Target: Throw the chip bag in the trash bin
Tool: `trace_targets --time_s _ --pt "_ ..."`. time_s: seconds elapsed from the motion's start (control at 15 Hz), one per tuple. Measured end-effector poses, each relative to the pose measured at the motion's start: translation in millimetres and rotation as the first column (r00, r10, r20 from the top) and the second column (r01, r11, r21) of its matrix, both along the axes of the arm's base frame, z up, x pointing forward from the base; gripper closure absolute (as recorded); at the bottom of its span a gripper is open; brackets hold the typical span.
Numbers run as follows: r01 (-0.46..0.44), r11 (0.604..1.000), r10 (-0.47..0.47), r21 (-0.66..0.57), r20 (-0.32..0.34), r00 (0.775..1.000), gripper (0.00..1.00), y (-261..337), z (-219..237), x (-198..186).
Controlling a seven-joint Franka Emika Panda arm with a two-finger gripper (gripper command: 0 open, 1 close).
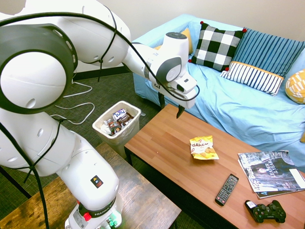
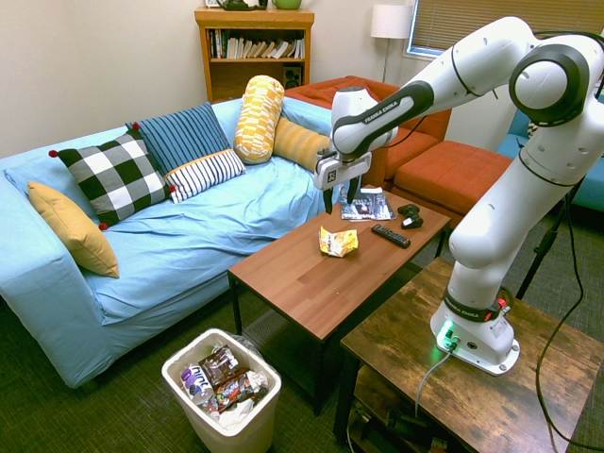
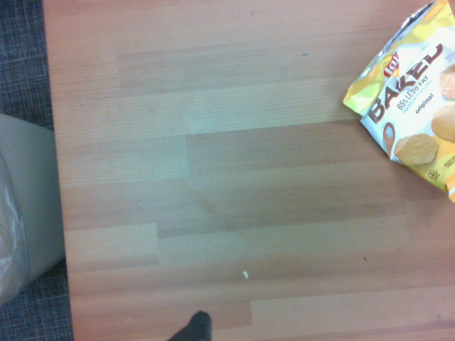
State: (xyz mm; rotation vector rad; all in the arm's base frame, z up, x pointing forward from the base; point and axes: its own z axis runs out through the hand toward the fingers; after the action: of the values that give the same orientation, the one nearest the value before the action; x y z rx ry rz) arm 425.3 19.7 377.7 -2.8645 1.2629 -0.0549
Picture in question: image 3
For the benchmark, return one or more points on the yellow white baked chip bag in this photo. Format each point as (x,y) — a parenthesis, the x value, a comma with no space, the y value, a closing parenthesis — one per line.
(409,106)

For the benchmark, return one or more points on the grey plastic trash bin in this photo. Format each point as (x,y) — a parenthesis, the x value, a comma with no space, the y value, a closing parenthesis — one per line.
(33,199)

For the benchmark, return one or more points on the clear plastic bin liner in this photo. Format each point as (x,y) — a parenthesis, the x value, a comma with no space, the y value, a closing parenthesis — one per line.
(9,227)

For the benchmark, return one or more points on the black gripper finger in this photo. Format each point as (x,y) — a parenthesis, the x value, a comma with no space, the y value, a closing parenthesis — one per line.
(196,328)

